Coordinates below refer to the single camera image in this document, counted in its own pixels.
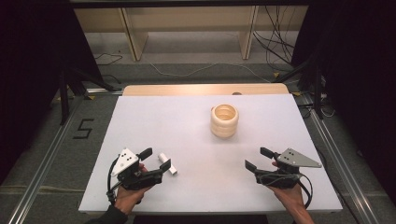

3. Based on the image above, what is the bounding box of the black metal stand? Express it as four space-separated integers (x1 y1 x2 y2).
58 65 117 126
274 54 325 121

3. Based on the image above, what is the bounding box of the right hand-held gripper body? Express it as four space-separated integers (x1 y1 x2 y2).
255 147 322 189

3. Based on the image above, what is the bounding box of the small white tube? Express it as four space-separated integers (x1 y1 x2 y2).
157 152 178 175

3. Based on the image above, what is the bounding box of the thin black floor cable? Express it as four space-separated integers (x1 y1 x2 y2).
94 52 124 66

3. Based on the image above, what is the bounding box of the white foam board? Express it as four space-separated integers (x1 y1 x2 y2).
78 93 344 215

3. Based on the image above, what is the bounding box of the black curtain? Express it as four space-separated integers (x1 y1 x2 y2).
291 0 396 204
0 0 105 185

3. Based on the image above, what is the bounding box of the short aluminium rail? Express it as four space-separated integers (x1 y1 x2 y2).
85 88 124 95

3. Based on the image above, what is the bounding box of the white looped cable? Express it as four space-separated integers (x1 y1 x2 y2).
319 92 336 119

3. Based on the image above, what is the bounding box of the aluminium floor rail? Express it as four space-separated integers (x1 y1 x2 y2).
7 95 82 224
302 92 381 224

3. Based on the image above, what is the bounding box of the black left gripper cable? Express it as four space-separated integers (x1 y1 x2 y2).
106 157 121 205

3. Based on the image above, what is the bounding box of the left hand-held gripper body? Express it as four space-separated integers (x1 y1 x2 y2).
110 147 164 191

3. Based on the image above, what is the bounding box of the person's left hand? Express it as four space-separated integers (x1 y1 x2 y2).
114 163 152 216

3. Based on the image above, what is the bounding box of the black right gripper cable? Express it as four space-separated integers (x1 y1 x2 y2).
296 172 314 210

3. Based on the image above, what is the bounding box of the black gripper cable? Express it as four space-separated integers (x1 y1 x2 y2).
296 172 314 210
106 157 121 205

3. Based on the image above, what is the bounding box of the bundle of black cables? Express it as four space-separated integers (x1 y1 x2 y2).
251 5 297 65

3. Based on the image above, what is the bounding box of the person's right hand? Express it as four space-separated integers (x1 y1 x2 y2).
267 161 308 213

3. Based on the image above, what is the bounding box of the ringed wooden cup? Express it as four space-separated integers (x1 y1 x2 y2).
210 103 240 139

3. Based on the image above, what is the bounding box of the white floor cable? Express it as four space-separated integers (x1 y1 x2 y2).
149 63 273 84

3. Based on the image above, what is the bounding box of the wooden table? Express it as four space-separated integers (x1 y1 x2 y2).
122 82 290 97

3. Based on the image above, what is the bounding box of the light wooden shelf unit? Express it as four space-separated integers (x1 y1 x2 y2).
74 5 310 62

